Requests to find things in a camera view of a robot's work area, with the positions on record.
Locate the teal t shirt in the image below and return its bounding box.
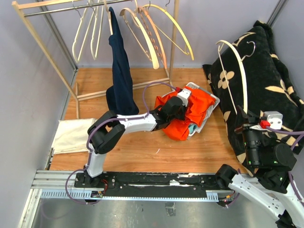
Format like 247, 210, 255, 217
188, 123, 198, 134

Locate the navy blue t shirt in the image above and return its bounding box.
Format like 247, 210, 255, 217
106, 7, 139, 115

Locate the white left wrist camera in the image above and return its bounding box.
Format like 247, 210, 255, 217
176, 88, 191, 107

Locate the black floral blanket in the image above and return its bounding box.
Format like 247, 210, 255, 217
202, 21, 304, 176

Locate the wooden clothes rack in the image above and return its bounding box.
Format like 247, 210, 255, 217
12, 0, 186, 119

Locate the white pink t shirt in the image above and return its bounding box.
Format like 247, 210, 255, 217
194, 105, 214, 133

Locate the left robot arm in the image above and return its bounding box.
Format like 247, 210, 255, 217
84, 96, 188, 188

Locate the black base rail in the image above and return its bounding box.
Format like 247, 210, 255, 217
74, 172, 229, 198

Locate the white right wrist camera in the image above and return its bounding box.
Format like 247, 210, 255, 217
250, 111, 283, 131

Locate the orange hanger with metal hook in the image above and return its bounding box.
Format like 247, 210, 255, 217
137, 6, 167, 69

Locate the white plastic basket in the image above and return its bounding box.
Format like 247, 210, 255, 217
186, 82, 220, 140

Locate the orange t shirt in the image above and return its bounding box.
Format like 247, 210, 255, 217
163, 86, 204, 141

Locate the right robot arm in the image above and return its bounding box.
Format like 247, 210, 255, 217
215, 106, 304, 228

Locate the empty cream hanger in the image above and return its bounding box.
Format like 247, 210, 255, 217
71, 0, 97, 64

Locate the folded cream cloth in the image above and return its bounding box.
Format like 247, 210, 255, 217
51, 118, 96, 154

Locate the metal corner post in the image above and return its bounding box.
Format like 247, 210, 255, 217
43, 14, 78, 72

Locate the yellow hanger with metal hook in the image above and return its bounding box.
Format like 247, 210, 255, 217
143, 0, 194, 61

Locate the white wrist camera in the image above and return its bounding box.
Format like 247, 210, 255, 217
176, 88, 191, 107
250, 111, 283, 131

